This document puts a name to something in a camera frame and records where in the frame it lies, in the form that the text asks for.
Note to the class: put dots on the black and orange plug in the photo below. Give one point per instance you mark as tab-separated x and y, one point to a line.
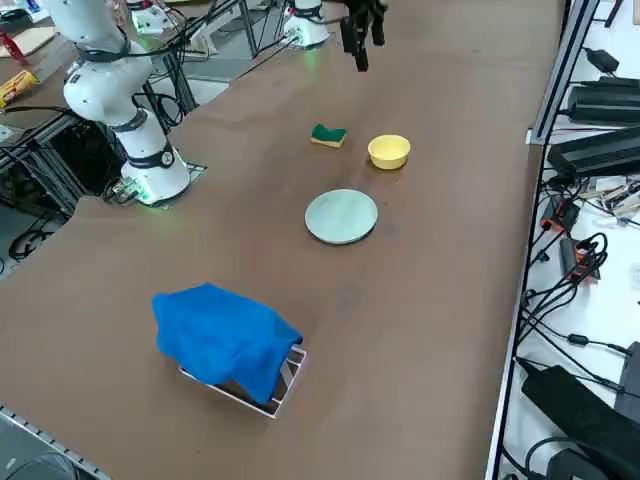
582	260

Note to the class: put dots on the pale green plate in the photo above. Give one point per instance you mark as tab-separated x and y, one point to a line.
342	215

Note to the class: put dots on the black bag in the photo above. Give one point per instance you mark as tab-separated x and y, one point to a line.
585	420

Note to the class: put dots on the small yellow dish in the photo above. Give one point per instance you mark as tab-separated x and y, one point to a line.
389	150

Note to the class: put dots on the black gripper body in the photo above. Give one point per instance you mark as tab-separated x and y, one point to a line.
367	9

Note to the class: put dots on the brown cardboard sheet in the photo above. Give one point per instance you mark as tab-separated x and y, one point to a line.
37	40

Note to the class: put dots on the white metal rack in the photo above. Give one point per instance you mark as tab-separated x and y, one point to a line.
225	391

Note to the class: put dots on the blue cloth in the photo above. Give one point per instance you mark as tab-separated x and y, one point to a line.
220	335

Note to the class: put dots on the orange and black connector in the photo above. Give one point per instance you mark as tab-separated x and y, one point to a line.
562	215

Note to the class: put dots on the long black power supply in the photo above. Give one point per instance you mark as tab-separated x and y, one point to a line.
595	152

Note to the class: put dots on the small black power adapter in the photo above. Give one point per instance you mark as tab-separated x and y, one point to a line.
602	60

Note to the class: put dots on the red object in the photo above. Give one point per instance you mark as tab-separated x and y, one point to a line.
10	45

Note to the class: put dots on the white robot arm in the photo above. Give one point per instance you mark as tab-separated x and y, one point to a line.
307	25
105	95

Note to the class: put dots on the green and yellow sponge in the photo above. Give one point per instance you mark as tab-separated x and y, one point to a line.
327	136

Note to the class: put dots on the aluminium frame rail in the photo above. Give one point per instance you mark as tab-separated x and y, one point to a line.
50	441

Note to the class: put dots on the aluminium frame post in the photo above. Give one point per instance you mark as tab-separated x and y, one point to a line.
565	65

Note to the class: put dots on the yellow snack packet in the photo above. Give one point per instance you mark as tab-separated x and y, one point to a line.
20	87

